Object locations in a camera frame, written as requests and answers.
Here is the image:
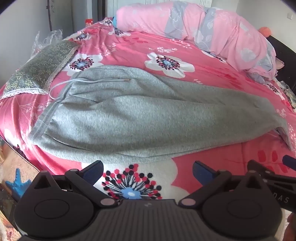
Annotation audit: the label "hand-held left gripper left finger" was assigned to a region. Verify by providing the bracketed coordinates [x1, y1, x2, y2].
[30, 160, 118, 208]

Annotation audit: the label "pink floral blanket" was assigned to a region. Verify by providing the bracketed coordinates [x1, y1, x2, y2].
[0, 20, 296, 202]

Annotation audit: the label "light patterned pillow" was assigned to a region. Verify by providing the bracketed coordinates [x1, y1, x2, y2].
[279, 80, 296, 109]

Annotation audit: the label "green patterned lace-edged pillow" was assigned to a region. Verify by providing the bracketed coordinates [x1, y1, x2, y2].
[0, 40, 80, 100]

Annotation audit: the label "blue starfish toy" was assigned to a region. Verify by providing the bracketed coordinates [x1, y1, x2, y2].
[5, 169, 31, 201]

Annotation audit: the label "black tufted headboard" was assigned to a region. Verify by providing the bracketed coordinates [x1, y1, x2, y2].
[266, 35, 296, 84]

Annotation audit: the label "pink and grey floral quilt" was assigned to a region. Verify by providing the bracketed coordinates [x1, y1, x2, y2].
[116, 0, 278, 80]

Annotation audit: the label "grey sweat pants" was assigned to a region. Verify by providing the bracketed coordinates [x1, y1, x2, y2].
[28, 65, 293, 164]

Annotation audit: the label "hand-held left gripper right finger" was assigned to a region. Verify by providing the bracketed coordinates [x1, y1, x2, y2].
[178, 161, 267, 207]

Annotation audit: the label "clear plastic bag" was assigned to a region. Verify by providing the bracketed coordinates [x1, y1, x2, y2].
[30, 29, 64, 56]

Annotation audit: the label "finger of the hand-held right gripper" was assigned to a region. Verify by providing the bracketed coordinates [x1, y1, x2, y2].
[247, 159, 296, 186]
[282, 155, 296, 172]

